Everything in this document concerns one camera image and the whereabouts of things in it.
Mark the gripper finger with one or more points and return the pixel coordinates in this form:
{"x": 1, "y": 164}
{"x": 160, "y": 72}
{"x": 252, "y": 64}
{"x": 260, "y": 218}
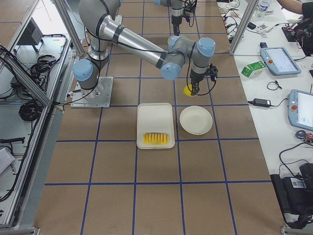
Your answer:
{"x": 195, "y": 89}
{"x": 176, "y": 30}

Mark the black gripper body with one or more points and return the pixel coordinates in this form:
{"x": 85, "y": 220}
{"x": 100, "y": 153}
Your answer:
{"x": 175, "y": 20}
{"x": 196, "y": 79}

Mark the yellow lemon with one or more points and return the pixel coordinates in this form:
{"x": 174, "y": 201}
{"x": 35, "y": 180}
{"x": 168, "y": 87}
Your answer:
{"x": 188, "y": 90}

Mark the cream ceramic bowl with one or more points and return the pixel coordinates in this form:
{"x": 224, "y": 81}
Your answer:
{"x": 173, "y": 39}

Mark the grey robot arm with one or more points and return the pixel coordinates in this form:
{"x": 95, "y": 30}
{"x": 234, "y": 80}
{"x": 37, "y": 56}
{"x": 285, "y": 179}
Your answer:
{"x": 98, "y": 18}
{"x": 176, "y": 11}

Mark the cream round plate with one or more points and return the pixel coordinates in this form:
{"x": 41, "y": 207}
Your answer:
{"x": 196, "y": 120}

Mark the green white carton box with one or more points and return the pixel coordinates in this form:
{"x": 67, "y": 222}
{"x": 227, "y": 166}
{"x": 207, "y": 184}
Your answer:
{"x": 253, "y": 69}

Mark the cream rectangular tray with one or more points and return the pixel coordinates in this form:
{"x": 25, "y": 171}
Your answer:
{"x": 155, "y": 118}

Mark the black power adapter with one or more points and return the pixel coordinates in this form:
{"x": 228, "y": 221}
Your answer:
{"x": 261, "y": 102}

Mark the sliced yellow mango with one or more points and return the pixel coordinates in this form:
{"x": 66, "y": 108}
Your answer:
{"x": 156, "y": 138}

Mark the far blue teach pendant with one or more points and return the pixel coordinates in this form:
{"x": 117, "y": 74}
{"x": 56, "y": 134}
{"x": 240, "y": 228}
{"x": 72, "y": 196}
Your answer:
{"x": 279, "y": 61}

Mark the blue teach pendant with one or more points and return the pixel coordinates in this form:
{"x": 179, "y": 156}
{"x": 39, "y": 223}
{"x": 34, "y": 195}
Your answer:
{"x": 279, "y": 61}
{"x": 300, "y": 109}

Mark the near blue teach pendant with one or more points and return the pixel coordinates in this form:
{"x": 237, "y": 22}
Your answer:
{"x": 300, "y": 109}

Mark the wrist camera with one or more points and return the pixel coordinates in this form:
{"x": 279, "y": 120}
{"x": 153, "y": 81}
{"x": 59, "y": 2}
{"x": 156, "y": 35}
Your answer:
{"x": 187, "y": 10}
{"x": 212, "y": 72}

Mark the aluminium frame post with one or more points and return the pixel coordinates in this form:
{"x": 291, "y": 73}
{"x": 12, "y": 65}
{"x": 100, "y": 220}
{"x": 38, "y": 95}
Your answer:
{"x": 247, "y": 15}

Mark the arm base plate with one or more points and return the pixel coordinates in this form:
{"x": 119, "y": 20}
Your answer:
{"x": 99, "y": 97}

